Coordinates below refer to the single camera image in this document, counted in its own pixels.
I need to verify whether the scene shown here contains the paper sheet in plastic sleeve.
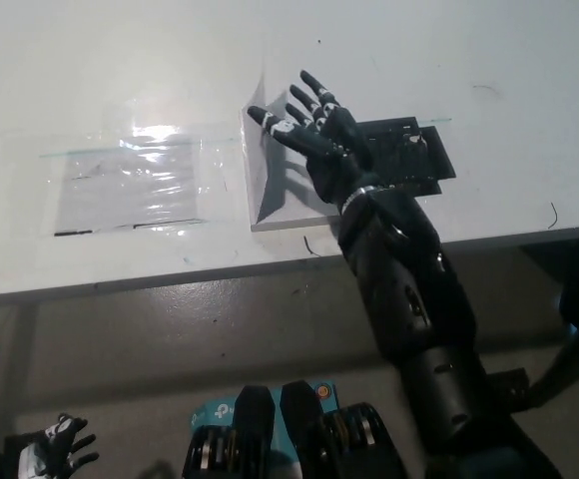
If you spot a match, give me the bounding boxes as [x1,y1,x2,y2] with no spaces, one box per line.
[52,135,209,238]

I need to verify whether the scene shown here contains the black floor plate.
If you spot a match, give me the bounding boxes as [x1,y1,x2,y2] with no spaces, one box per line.
[483,367,531,416]

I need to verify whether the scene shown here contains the teal cardboard box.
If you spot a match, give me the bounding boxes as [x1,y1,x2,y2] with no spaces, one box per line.
[189,381,340,479]

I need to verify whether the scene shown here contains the white paperback book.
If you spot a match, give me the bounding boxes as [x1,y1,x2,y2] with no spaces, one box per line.
[239,69,370,234]

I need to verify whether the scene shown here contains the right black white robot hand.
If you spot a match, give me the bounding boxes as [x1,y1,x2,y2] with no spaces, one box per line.
[247,69,400,216]

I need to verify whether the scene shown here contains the black slanted pole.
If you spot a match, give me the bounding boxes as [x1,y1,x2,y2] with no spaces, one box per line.
[526,298,579,411]

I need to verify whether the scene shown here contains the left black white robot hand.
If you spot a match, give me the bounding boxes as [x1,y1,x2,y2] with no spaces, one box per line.
[17,412,100,479]

